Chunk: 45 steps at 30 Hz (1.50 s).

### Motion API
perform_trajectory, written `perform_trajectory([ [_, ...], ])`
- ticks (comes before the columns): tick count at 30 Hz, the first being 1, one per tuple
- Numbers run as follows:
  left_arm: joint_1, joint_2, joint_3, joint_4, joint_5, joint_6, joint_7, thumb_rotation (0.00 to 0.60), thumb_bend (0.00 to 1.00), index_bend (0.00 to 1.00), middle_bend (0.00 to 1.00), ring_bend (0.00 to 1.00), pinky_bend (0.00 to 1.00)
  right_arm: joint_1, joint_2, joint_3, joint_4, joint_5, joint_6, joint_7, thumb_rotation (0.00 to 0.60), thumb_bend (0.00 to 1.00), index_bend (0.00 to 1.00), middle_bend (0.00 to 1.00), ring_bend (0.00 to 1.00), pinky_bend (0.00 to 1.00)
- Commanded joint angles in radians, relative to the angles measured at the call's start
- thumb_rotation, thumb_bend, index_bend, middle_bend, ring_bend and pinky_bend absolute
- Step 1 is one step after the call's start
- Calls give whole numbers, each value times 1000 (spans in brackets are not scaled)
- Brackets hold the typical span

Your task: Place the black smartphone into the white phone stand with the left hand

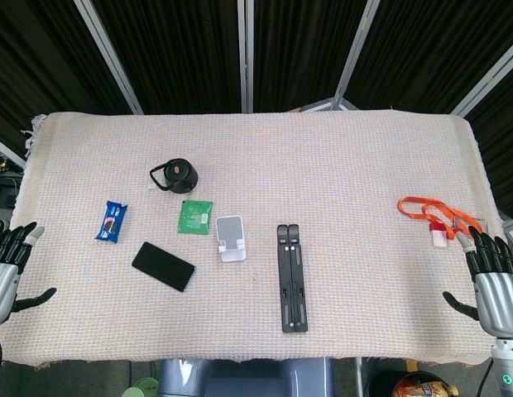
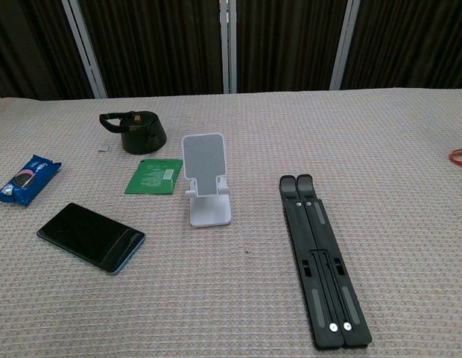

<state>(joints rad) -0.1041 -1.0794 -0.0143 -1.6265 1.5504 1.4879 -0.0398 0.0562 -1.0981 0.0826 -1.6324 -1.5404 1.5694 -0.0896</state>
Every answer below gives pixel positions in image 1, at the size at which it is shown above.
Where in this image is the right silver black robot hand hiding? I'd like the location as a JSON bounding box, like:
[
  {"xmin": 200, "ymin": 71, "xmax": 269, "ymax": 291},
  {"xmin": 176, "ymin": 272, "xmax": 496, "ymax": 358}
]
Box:
[{"xmin": 442, "ymin": 224, "xmax": 513, "ymax": 339}]

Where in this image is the green foil packet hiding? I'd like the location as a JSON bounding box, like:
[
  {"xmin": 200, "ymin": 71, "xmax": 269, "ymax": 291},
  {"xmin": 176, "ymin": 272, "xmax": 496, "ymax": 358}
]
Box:
[{"xmin": 176, "ymin": 199, "xmax": 214, "ymax": 237}]

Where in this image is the orange snack bag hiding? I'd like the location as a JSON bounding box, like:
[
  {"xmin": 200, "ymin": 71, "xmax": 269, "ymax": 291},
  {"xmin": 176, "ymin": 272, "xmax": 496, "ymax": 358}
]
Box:
[{"xmin": 391, "ymin": 371, "xmax": 461, "ymax": 397}]

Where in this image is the grey partition frame post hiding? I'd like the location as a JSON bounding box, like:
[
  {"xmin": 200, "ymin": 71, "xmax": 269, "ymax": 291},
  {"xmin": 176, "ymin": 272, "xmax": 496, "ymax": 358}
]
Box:
[
  {"xmin": 0, "ymin": 133, "xmax": 26, "ymax": 170},
  {"xmin": 300, "ymin": 0, "xmax": 382, "ymax": 113},
  {"xmin": 236, "ymin": 0, "xmax": 255, "ymax": 113},
  {"xmin": 72, "ymin": 0, "xmax": 145, "ymax": 116},
  {"xmin": 449, "ymin": 34, "xmax": 513, "ymax": 117}
]

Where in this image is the white phone stand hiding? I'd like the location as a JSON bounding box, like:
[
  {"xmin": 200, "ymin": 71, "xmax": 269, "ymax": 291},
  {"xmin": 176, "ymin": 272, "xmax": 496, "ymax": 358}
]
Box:
[{"xmin": 215, "ymin": 215, "xmax": 247, "ymax": 264}]

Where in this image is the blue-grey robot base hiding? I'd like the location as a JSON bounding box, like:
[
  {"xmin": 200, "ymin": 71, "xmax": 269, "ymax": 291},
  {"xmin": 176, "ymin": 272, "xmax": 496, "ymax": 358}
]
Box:
[{"xmin": 156, "ymin": 357, "xmax": 336, "ymax": 397}]

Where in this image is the orange lanyard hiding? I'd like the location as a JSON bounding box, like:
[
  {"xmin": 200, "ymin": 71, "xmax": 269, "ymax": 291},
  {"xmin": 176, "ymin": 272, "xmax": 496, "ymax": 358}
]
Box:
[{"xmin": 396, "ymin": 197, "xmax": 483, "ymax": 242}]

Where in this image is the green plastic object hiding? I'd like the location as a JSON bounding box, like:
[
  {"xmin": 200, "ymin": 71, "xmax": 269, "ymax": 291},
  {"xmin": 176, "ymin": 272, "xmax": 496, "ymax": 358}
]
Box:
[{"xmin": 122, "ymin": 376, "xmax": 160, "ymax": 397}]

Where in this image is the beige woven tablecloth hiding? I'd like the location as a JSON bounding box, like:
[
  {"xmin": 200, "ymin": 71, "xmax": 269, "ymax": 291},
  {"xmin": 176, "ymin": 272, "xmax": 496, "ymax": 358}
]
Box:
[{"xmin": 0, "ymin": 110, "xmax": 506, "ymax": 369}]

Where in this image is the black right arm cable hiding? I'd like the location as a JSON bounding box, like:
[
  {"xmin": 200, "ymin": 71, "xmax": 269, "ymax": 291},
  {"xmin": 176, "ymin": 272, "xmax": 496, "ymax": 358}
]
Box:
[{"xmin": 476, "ymin": 357, "xmax": 495, "ymax": 397}]

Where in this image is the black folding laptop stand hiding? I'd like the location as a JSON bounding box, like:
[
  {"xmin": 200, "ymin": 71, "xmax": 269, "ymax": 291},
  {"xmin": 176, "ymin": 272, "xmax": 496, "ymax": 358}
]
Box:
[{"xmin": 276, "ymin": 223, "xmax": 310, "ymax": 334}]

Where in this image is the clear badge holder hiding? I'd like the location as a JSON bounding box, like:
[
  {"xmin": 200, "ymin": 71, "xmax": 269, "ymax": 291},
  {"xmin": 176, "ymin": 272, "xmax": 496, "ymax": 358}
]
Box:
[{"xmin": 452, "ymin": 214, "xmax": 490, "ymax": 241}]

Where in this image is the black electronic equipment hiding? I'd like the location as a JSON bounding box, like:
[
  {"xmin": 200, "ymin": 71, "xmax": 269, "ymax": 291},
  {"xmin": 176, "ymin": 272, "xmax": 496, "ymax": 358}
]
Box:
[{"xmin": 0, "ymin": 151, "xmax": 24, "ymax": 208}]

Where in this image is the blue cookie packet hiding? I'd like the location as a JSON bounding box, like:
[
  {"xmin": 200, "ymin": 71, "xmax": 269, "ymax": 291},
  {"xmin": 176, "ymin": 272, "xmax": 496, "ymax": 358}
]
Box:
[{"xmin": 94, "ymin": 199, "xmax": 130, "ymax": 246}]

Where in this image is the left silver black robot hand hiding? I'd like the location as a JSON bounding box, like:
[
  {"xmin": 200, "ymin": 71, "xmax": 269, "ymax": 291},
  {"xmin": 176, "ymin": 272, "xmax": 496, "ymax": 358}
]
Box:
[{"xmin": 0, "ymin": 221, "xmax": 58, "ymax": 328}]

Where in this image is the black smartphone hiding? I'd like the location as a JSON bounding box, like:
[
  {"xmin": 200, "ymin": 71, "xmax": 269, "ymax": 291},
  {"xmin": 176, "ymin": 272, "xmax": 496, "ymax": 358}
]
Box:
[{"xmin": 131, "ymin": 241, "xmax": 197, "ymax": 294}]

